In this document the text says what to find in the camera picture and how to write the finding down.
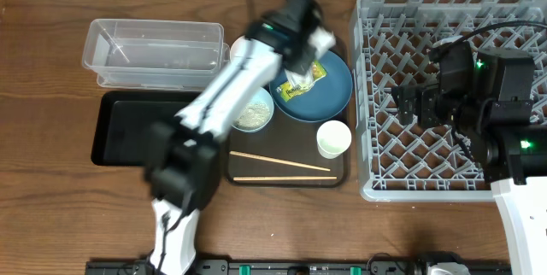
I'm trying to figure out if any yellow snack wrapper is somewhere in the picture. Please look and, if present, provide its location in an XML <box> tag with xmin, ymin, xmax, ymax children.
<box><xmin>275</xmin><ymin>61</ymin><xmax>326</xmax><ymax>102</ymax></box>

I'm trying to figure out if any pink bowl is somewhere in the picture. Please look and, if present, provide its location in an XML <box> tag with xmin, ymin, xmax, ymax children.
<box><xmin>230</xmin><ymin>36</ymin><xmax>247</xmax><ymax>61</ymax></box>

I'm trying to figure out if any dark blue plate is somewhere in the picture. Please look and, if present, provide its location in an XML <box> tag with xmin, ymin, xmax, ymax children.
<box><xmin>268</xmin><ymin>50</ymin><xmax>353</xmax><ymax>122</ymax></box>

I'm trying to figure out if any white cup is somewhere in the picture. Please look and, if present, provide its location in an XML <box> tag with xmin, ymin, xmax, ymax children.
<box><xmin>316</xmin><ymin>120</ymin><xmax>352</xmax><ymax>159</ymax></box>

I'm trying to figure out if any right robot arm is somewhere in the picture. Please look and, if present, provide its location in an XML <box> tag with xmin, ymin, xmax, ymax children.
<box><xmin>391</xmin><ymin>85</ymin><xmax>546</xmax><ymax>274</ymax></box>

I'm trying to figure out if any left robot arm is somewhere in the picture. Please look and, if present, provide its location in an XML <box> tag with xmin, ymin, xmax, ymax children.
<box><xmin>144</xmin><ymin>0</ymin><xmax>335</xmax><ymax>274</ymax></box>

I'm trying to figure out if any grey dishwasher rack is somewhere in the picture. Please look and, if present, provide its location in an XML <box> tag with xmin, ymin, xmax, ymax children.
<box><xmin>350</xmin><ymin>0</ymin><xmax>546</xmax><ymax>202</ymax></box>

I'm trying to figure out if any light blue bowl with rice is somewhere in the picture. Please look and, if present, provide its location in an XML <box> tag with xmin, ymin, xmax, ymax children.
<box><xmin>232</xmin><ymin>88</ymin><xmax>274</xmax><ymax>132</ymax></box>

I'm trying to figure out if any brown serving tray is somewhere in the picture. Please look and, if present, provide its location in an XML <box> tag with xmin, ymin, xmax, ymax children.
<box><xmin>221</xmin><ymin>33</ymin><xmax>350</xmax><ymax>189</ymax></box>

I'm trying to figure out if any upper wooden chopstick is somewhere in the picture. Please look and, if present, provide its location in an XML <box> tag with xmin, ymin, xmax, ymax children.
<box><xmin>229</xmin><ymin>151</ymin><xmax>331</xmax><ymax>172</ymax></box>

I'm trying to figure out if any clear plastic bin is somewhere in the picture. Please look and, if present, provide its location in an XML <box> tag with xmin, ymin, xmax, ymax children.
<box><xmin>82</xmin><ymin>19</ymin><xmax>230</xmax><ymax>91</ymax></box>

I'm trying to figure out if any black tray bin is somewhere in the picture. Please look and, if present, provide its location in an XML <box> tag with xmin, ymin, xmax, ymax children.
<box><xmin>91</xmin><ymin>91</ymin><xmax>198</xmax><ymax>167</ymax></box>

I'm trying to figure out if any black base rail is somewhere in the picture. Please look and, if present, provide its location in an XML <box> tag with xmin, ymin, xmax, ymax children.
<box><xmin>84</xmin><ymin>258</ymin><xmax>512</xmax><ymax>275</ymax></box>

